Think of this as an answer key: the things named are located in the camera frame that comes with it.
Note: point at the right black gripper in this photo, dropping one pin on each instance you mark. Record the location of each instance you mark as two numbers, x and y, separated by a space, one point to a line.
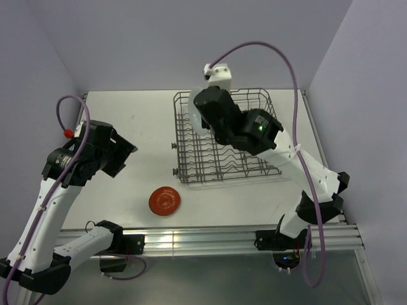
203 124

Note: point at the black base bracket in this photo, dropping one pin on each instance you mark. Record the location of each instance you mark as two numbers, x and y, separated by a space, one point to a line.
272 240
125 261

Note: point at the aluminium mounting rail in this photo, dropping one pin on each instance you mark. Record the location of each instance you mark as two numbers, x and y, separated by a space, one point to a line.
230 240

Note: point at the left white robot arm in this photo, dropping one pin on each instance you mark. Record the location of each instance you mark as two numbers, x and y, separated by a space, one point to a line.
37 263

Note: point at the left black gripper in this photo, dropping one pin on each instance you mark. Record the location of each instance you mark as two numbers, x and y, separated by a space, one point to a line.
123 149

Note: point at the left black base bracket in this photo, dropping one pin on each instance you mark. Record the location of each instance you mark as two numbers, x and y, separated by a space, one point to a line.
125 261

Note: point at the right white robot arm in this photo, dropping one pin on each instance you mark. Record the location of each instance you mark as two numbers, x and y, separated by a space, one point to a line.
258 133

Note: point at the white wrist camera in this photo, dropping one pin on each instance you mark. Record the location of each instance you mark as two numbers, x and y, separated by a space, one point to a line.
219 75
69 133

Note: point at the grey wire dish rack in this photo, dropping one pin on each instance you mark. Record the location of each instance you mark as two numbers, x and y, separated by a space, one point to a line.
200 159

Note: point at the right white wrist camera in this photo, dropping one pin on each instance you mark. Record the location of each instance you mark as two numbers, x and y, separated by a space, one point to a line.
219 75

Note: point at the pale blue scalloped plate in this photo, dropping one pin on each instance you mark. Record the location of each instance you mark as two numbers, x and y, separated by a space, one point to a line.
195 116

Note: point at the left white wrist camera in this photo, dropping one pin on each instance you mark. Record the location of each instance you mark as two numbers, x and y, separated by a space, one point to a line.
69 133

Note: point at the right black base bracket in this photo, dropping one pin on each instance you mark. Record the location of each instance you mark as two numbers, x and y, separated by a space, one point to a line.
272 240

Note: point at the orange-red saucer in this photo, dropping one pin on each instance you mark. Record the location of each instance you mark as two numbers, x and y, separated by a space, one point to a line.
164 201

